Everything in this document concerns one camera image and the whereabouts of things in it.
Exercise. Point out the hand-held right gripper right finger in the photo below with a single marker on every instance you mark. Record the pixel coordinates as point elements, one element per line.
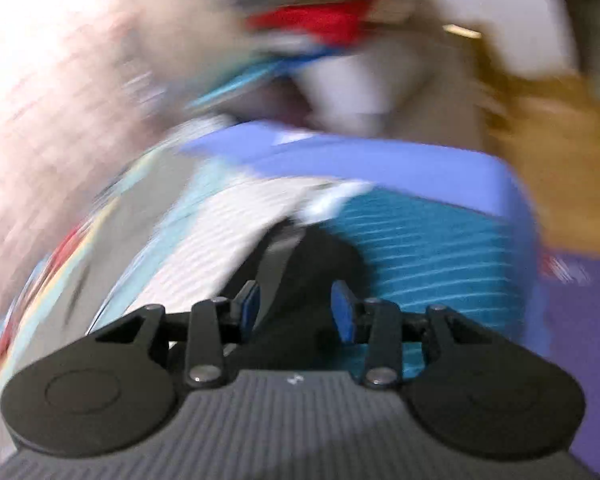
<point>342,317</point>

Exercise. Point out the red cloth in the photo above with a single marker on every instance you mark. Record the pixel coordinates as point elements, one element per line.
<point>315,22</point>

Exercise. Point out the teal and grey patterned bedsheet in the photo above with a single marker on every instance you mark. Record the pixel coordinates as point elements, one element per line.
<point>430,260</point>

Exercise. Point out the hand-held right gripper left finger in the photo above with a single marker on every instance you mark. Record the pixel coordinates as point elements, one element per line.
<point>249,307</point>

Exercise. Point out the purple mat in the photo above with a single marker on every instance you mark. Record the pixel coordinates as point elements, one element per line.
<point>585,360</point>

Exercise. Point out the brown wooden furniture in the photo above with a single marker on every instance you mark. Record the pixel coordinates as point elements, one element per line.
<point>570,160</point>

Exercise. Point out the black pants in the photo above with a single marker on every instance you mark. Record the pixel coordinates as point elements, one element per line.
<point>310,270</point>

